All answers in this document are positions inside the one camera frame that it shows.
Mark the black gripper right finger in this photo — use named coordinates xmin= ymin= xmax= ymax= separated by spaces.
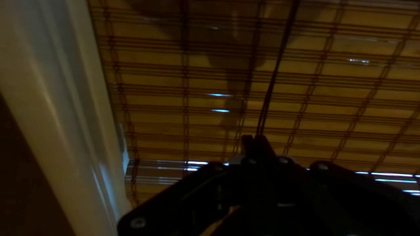
xmin=255 ymin=136 xmax=277 ymax=163

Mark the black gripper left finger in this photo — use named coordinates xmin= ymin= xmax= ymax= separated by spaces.
xmin=242 ymin=136 xmax=256 ymax=163

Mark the thin blind pull cord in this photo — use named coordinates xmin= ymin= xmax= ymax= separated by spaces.
xmin=255 ymin=0 xmax=302 ymax=142

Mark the brown bamboo window blind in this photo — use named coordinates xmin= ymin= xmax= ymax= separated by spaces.
xmin=87 ymin=0 xmax=420 ymax=205

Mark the white window frame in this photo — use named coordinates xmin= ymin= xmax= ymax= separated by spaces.
xmin=0 ymin=0 xmax=129 ymax=236

